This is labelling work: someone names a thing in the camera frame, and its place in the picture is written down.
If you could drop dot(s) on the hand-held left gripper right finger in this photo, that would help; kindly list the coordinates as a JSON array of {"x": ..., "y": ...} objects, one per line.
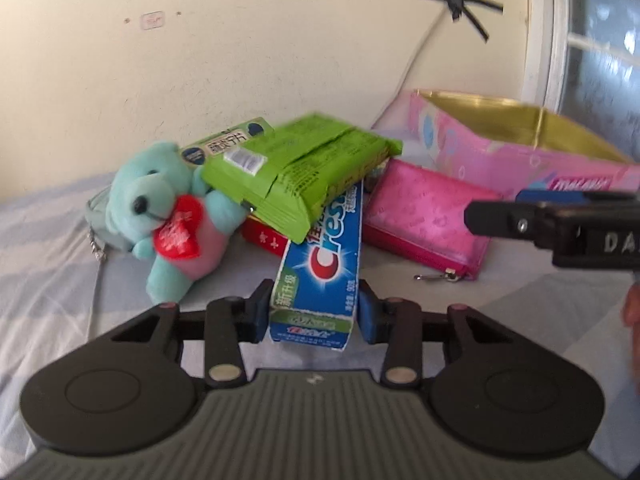
[{"x": 367, "y": 316}]

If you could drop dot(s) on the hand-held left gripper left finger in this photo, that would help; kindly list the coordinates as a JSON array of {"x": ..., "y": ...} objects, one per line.
[{"x": 260, "y": 312}]

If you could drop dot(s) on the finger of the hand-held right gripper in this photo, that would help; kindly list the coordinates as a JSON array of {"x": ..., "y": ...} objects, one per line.
[{"x": 495, "y": 220}]

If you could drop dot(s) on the blue toothpaste box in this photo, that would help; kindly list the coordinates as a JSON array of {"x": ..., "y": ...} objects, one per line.
[{"x": 325, "y": 270}]

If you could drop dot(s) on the pink tin box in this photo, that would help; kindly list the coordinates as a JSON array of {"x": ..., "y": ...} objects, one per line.
[{"x": 475, "y": 160}]

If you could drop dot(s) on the pink zipper wallet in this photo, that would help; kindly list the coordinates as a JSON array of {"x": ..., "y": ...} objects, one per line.
[{"x": 425, "y": 215}]

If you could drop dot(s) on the green plastic packet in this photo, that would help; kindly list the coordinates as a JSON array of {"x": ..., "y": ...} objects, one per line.
[{"x": 300, "y": 170}]

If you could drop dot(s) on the teal teddy bear red heart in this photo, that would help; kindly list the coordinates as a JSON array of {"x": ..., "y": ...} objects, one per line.
[{"x": 150, "y": 180}]

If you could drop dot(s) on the green medicine box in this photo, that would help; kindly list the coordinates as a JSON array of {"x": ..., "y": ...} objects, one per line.
[{"x": 220, "y": 142}]

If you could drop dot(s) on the person's right hand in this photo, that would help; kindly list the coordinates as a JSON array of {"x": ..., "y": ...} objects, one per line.
[{"x": 633, "y": 310}]

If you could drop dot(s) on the red cardboard box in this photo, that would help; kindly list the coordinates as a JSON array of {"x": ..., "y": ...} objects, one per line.
[{"x": 262, "y": 237}]

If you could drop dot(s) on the teal zipper pouch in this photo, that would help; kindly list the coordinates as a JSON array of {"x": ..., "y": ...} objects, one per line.
[{"x": 100, "y": 220}]

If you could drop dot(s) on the white framed window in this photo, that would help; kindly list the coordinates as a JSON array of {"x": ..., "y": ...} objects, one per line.
[{"x": 542, "y": 35}]

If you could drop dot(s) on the striped bed sheet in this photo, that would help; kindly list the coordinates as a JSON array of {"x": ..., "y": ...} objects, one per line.
[{"x": 50, "y": 285}]

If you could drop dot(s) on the small wall sticker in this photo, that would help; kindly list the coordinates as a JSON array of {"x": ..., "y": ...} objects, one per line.
[{"x": 152, "y": 21}]

